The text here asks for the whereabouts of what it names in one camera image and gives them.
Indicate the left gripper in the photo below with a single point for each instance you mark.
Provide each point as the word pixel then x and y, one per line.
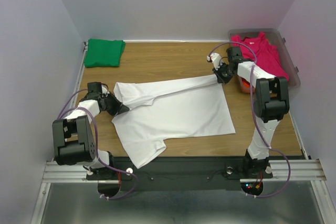
pixel 118 108

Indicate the orange t shirt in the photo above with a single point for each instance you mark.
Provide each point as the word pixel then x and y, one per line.
pixel 244 85

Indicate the pink t shirt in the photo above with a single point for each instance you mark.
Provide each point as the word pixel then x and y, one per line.
pixel 267 54

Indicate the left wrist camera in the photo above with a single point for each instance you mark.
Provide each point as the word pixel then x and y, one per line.
pixel 105 90

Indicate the white t shirt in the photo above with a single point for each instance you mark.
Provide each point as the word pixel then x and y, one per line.
pixel 190 107

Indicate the aluminium rail frame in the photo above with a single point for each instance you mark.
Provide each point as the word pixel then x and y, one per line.
pixel 288 197

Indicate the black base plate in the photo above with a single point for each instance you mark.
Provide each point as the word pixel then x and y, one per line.
pixel 180 173

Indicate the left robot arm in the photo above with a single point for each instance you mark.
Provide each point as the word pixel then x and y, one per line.
pixel 75 132

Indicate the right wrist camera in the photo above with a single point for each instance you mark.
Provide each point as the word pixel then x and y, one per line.
pixel 215 59

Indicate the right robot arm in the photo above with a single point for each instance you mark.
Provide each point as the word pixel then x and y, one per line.
pixel 270 102

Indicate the folded green t shirt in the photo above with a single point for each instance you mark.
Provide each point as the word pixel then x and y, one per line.
pixel 104 53

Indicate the clear plastic bin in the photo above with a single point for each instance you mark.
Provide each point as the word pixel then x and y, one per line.
pixel 274 38

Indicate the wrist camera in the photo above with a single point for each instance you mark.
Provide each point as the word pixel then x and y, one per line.
pixel 215 59
pixel 105 90

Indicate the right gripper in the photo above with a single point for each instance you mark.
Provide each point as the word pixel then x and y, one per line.
pixel 220 78

